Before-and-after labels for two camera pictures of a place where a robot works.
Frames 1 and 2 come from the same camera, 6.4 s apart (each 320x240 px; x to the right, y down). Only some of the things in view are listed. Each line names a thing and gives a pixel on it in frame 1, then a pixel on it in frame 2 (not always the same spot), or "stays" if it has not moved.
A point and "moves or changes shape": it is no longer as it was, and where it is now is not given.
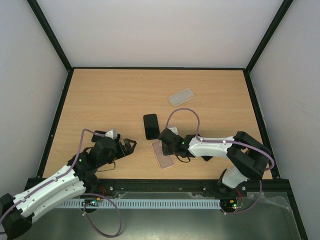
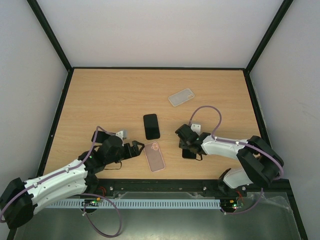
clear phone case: x=181 y=97 stays
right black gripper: x=164 y=142 → x=186 y=144
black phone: x=206 y=158 moves or changes shape
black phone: x=96 y=137 stays
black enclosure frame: x=288 y=184 stays
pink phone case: x=164 y=161 → x=154 y=156
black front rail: x=108 y=188 stays
